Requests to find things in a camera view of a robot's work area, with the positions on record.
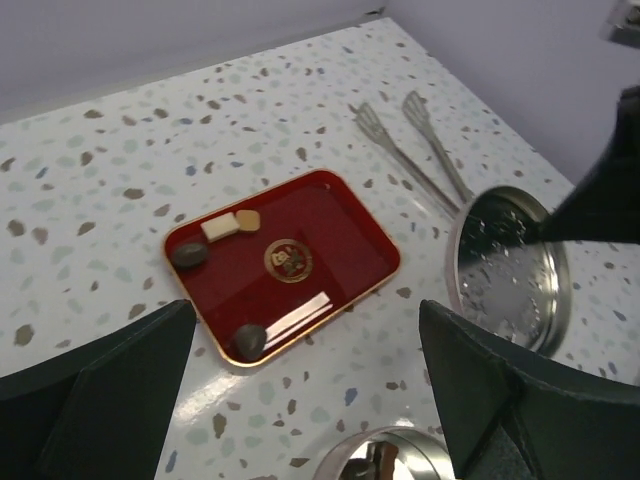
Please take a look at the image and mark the dark chocolate bottom left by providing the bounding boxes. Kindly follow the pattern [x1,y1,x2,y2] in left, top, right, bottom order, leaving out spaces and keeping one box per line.
[233,324,267,361]

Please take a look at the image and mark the metal tongs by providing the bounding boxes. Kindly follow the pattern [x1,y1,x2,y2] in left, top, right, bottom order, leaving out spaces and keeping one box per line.
[354,90,473,217]

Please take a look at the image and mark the round silver tin lid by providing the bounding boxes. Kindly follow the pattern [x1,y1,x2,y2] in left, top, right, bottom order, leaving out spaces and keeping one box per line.
[445,186,572,357]

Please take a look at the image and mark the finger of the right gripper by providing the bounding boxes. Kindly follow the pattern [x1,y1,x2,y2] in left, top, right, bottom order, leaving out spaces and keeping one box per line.
[537,86,639,244]

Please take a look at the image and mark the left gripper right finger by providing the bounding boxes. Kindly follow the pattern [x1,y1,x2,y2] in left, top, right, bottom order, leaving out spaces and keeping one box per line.
[419,300,639,479]

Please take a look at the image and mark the dark round chocolate top left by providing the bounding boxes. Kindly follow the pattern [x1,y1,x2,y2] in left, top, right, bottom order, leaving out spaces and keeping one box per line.
[170,242,209,269]

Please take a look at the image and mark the red rectangular tray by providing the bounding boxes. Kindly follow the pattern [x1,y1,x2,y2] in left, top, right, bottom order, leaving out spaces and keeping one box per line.
[163,170,401,368]

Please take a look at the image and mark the white square chocolate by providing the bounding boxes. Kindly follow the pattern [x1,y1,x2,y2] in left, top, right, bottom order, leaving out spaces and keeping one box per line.
[200,212,240,243]

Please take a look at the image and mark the tan round chocolate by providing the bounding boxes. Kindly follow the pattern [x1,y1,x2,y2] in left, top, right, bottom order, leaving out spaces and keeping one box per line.
[235,210,261,233]

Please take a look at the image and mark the round silver tin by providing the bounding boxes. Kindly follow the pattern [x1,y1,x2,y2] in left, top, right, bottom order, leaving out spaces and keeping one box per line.
[314,426,456,480]

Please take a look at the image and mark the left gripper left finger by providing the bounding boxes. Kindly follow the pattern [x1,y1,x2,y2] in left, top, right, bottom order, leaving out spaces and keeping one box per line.
[1,300,196,479]

